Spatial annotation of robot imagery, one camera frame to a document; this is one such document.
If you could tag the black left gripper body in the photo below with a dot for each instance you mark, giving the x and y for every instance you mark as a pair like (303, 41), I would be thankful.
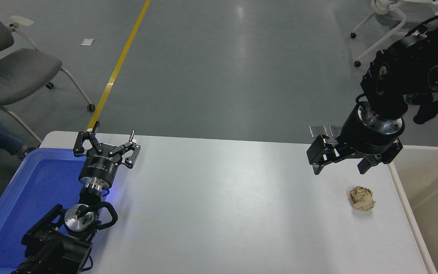
(99, 167)

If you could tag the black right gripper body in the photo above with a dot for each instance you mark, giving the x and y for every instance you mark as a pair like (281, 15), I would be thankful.
(363, 137)

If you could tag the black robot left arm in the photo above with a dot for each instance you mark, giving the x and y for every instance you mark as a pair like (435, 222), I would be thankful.
(53, 247)

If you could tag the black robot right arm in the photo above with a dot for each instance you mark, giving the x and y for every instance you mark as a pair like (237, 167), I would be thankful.
(413, 68)

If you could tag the grey square floor plate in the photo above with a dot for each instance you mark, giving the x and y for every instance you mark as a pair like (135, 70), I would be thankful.
(318, 130)
(335, 130)

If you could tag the crumpled tan paper ball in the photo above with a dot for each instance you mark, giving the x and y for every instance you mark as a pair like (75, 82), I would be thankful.
(362, 198)

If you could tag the large pale bin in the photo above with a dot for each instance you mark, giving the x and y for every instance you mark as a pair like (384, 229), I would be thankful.
(432, 198)

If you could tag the blue plastic tray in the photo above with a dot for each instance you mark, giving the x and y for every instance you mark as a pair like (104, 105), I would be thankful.
(32, 190)

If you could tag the seated person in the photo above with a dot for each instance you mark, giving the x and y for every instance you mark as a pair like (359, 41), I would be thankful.
(2, 137)

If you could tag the grey office chair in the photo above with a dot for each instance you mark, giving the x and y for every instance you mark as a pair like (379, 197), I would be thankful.
(13, 72)

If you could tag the white office chair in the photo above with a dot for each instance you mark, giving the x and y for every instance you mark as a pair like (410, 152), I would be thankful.
(388, 7)

